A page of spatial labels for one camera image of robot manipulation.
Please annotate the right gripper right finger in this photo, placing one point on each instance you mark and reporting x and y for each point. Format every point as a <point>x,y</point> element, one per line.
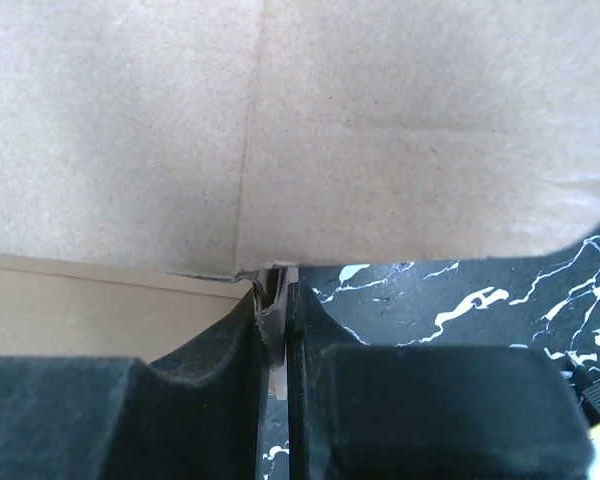
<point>360,411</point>

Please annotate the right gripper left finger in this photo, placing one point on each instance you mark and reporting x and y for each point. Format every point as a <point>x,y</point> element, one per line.
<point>88,389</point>

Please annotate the large cardboard box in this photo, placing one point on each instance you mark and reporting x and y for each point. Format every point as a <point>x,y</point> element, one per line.
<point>153,152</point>

